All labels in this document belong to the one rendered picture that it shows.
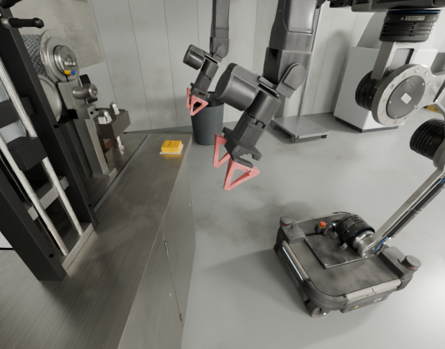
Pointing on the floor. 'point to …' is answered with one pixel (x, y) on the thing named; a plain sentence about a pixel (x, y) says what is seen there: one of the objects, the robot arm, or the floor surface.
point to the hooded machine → (359, 115)
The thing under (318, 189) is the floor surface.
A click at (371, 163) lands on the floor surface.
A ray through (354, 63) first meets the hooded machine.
